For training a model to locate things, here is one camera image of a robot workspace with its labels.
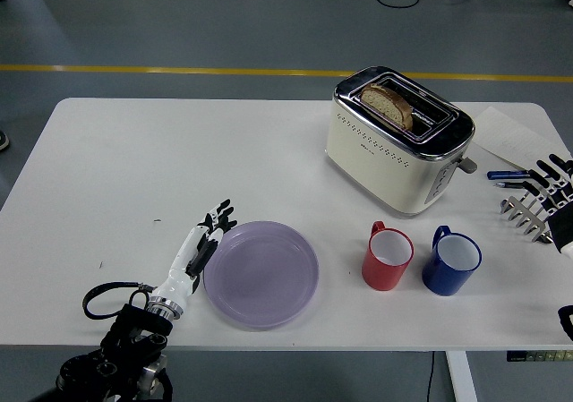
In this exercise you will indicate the white table leg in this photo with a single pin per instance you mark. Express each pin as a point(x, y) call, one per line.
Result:
point(461, 375)

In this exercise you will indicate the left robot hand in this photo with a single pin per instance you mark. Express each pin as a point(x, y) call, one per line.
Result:
point(183, 263)

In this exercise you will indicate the purple plastic plate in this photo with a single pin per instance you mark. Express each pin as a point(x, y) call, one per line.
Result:
point(262, 276)

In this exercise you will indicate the red enamel mug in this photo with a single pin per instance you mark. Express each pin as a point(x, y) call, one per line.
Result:
point(380, 276)

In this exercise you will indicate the blue enamel mug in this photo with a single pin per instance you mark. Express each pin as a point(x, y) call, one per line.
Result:
point(441, 281)

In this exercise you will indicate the table height control panel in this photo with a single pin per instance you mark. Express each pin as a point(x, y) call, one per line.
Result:
point(541, 356)

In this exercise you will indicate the brown bread slice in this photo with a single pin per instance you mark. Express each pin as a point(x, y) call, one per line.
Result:
point(387, 104)

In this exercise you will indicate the blue pen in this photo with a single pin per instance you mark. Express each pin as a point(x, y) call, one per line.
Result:
point(506, 174)

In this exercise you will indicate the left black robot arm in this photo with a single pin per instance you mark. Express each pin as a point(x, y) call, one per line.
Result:
point(130, 339)

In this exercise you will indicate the black pen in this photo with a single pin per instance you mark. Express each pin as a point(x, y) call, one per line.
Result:
point(510, 185)

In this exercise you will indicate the cream and chrome toaster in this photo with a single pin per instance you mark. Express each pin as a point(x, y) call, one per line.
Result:
point(380, 169)

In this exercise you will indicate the metal toast rack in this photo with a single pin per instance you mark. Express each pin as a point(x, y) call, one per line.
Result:
point(519, 218)

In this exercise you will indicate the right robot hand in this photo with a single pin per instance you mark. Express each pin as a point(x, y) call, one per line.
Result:
point(563, 232)

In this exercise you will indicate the white paper sheet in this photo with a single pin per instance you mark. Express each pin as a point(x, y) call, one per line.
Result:
point(510, 138)

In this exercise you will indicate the person's shoe with white sole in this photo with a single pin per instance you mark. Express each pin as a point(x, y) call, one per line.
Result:
point(3, 140)

